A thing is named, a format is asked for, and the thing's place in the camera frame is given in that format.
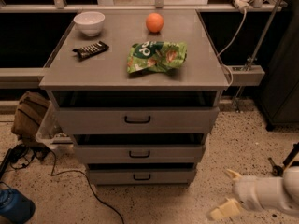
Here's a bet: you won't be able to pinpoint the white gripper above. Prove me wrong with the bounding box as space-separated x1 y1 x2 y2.
208 169 285 220

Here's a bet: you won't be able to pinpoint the grey drawer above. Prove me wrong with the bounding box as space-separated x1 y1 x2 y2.
56 107 219 134
88 169 196 185
74 145 206 164

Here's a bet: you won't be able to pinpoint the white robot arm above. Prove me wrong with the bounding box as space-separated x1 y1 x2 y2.
207 166 299 220

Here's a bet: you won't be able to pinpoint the grey drawer cabinet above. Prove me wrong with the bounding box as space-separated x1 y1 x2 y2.
40 10 228 173

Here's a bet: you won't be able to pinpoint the black wheeled base leg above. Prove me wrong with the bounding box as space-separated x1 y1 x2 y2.
268 143 299 176

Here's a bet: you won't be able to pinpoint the metal stand pole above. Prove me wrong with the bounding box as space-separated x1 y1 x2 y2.
232 0 282 112

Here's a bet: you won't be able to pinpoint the green chip bag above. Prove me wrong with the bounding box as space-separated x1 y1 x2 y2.
127 41 187 74

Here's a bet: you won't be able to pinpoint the orange fruit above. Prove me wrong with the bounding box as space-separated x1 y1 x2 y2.
146 13 164 33

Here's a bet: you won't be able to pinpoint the clear plastic bin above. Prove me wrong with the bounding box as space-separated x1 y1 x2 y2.
36 105 73 152

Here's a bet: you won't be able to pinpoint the dark chocolate bar wrapper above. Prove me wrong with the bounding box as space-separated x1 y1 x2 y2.
73 41 109 60

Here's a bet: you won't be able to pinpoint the brown fabric bag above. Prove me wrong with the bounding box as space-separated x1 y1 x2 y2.
11 91 50 147

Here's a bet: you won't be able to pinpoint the blue water jug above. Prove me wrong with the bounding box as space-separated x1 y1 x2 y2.
0 181 36 224

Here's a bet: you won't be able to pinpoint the white ceramic bowl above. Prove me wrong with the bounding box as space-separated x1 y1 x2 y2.
74 11 106 36

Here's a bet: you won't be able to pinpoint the white power cable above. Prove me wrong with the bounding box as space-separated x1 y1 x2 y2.
216 7 249 87

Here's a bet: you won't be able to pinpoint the black cables on floor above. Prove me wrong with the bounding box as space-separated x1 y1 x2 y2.
0 143 125 224

